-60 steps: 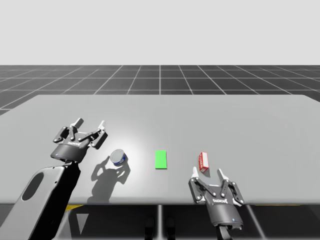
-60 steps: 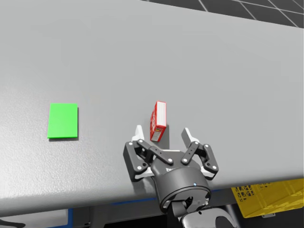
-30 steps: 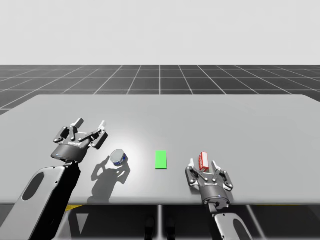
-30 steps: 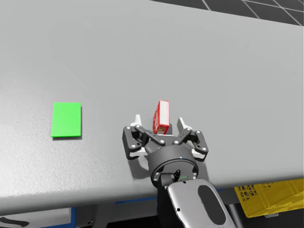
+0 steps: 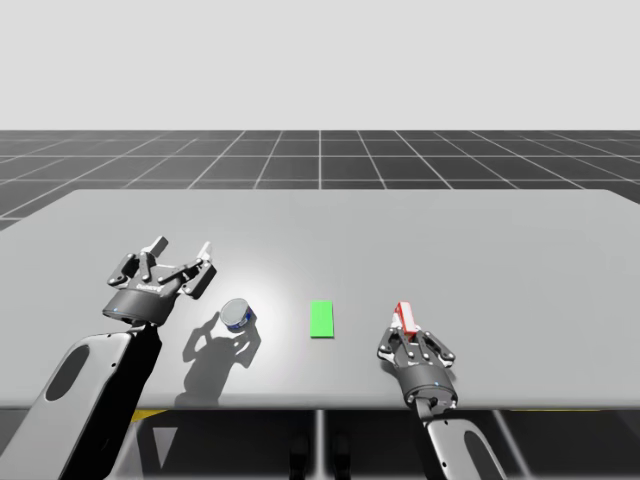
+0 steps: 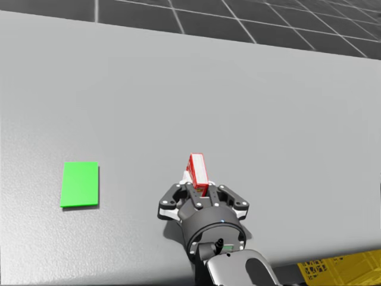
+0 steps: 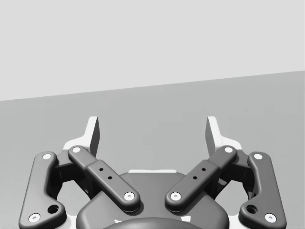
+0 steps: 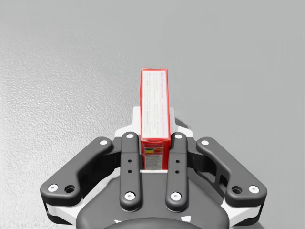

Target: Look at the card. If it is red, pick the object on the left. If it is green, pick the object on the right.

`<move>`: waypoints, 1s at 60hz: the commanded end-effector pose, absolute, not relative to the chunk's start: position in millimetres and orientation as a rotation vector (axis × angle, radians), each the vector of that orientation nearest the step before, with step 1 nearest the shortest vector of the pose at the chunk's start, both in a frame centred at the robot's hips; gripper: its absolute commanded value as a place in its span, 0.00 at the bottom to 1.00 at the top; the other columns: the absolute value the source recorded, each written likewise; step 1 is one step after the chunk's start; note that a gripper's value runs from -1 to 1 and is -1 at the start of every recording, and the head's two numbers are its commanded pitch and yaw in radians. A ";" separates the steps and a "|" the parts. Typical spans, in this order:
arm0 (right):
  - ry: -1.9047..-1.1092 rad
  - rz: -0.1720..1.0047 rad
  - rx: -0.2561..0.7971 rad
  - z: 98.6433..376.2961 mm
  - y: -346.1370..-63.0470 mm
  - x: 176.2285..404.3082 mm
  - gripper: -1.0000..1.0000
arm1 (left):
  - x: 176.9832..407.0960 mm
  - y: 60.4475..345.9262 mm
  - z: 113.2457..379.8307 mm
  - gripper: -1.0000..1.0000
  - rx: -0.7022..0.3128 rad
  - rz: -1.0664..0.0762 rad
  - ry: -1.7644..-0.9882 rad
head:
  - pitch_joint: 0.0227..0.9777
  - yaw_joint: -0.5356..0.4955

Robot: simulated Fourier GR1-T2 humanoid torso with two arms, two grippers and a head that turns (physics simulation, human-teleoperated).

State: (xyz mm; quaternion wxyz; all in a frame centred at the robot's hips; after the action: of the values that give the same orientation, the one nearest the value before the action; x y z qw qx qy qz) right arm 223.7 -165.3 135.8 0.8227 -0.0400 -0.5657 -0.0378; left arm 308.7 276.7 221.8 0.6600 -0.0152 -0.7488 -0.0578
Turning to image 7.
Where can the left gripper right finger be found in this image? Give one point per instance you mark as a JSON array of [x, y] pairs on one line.
[[202, 175]]

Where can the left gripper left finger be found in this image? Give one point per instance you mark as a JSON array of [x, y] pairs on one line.
[[102, 175]]

